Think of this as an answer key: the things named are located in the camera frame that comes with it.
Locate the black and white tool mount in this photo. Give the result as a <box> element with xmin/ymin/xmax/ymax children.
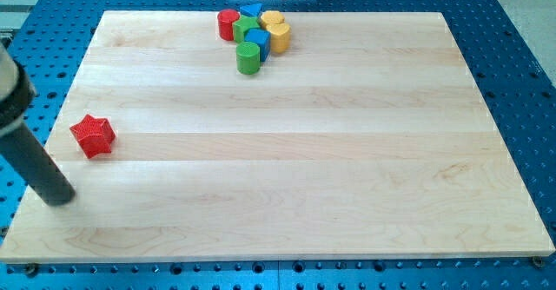
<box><xmin>1</xmin><ymin>45</ymin><xmax>36</xmax><ymax>136</ymax></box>

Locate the red cylinder block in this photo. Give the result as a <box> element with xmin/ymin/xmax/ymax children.
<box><xmin>217</xmin><ymin>9</ymin><xmax>240</xmax><ymax>41</ymax></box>

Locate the green star block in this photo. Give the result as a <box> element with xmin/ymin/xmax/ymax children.
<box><xmin>232</xmin><ymin>15</ymin><xmax>260</xmax><ymax>43</ymax></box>

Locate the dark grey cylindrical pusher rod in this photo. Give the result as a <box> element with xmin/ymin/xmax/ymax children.
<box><xmin>1</xmin><ymin>123</ymin><xmax>76</xmax><ymax>206</ymax></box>

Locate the red star block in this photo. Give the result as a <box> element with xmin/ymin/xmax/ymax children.
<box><xmin>69</xmin><ymin>115</ymin><xmax>116</xmax><ymax>159</ymax></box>

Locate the yellow hexagon block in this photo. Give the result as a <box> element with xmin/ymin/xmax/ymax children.
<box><xmin>259</xmin><ymin>10</ymin><xmax>285</xmax><ymax>30</ymax></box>

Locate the blue cube block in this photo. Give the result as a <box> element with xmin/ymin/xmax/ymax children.
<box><xmin>245</xmin><ymin>29</ymin><xmax>271</xmax><ymax>62</ymax></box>

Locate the light wooden board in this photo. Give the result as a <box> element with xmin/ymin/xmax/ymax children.
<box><xmin>1</xmin><ymin>11</ymin><xmax>554</xmax><ymax>263</ymax></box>

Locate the blue perforated metal base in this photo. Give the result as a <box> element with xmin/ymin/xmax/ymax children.
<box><xmin>1</xmin><ymin>0</ymin><xmax>555</xmax><ymax>289</ymax></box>

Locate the blue triangle block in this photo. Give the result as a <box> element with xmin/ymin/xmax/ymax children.
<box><xmin>239</xmin><ymin>3</ymin><xmax>262</xmax><ymax>17</ymax></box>

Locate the green cylinder block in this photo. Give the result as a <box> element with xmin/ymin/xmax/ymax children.
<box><xmin>235</xmin><ymin>42</ymin><xmax>261</xmax><ymax>75</ymax></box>

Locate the yellow heart block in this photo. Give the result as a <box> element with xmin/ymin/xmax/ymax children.
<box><xmin>266</xmin><ymin>23</ymin><xmax>291</xmax><ymax>54</ymax></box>

